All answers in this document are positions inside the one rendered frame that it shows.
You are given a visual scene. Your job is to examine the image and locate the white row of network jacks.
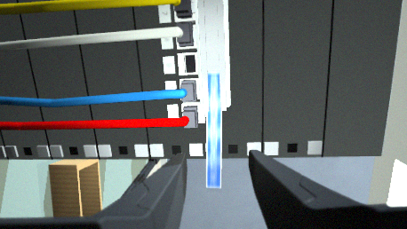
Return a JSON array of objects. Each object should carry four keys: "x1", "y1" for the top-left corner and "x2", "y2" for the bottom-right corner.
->
[{"x1": 174, "y1": 10, "x2": 206, "y2": 123}]

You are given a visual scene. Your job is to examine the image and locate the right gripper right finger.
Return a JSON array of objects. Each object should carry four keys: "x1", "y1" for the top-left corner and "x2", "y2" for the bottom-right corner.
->
[{"x1": 249, "y1": 149, "x2": 407, "y2": 229}]

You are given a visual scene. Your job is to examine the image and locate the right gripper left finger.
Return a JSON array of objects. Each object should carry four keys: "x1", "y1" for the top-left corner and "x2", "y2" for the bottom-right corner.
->
[{"x1": 0, "y1": 153, "x2": 188, "y2": 229}]

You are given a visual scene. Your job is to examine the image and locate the open tan cardboard box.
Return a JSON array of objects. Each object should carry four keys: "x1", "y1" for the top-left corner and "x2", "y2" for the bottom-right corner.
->
[{"x1": 49, "y1": 160, "x2": 102, "y2": 217}]

